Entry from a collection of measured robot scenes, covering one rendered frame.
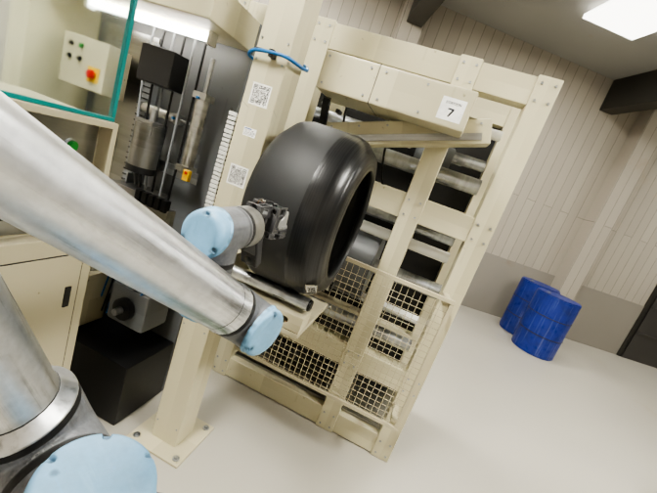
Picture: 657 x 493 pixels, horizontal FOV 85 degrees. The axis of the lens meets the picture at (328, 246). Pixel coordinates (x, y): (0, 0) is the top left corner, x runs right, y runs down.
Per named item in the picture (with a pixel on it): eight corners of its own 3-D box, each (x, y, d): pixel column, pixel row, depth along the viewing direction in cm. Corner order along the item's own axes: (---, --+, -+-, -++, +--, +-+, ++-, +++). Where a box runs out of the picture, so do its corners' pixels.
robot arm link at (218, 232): (171, 251, 65) (183, 200, 62) (211, 243, 76) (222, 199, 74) (214, 271, 63) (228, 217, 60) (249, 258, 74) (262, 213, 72)
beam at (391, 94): (314, 86, 143) (326, 47, 140) (330, 102, 167) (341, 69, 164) (462, 132, 130) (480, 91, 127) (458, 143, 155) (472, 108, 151)
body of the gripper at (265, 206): (289, 208, 88) (269, 210, 77) (280, 240, 90) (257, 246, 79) (263, 198, 90) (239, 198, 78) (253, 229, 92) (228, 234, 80)
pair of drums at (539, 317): (522, 329, 542) (546, 282, 524) (571, 369, 440) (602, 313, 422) (484, 316, 534) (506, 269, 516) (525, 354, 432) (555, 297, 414)
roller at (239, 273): (229, 268, 133) (221, 275, 129) (229, 259, 130) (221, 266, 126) (313, 306, 125) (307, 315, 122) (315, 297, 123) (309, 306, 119)
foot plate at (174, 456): (125, 437, 153) (126, 433, 152) (169, 403, 178) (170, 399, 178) (176, 469, 147) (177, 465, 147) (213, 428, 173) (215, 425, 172)
